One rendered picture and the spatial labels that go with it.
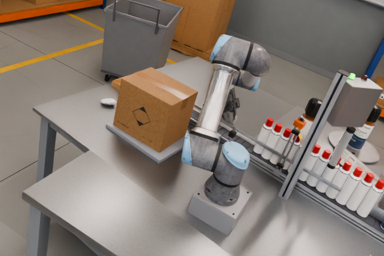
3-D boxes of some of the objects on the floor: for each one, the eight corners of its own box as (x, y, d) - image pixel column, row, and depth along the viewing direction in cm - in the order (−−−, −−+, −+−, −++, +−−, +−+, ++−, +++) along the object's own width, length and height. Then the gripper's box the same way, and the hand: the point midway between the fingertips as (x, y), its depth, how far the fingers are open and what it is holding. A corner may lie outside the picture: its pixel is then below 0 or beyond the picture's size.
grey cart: (119, 55, 479) (132, -24, 432) (168, 71, 478) (187, -7, 431) (91, 84, 402) (104, -8, 355) (150, 103, 400) (170, 12, 354)
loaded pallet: (224, 48, 598) (254, -47, 530) (206, 63, 528) (237, -44, 460) (155, 21, 624) (175, -73, 556) (128, 32, 554) (148, -73, 486)
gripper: (238, 86, 210) (244, 124, 215) (224, 87, 216) (230, 124, 220) (230, 90, 204) (236, 129, 208) (216, 91, 209) (222, 129, 214)
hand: (230, 126), depth 212 cm, fingers closed
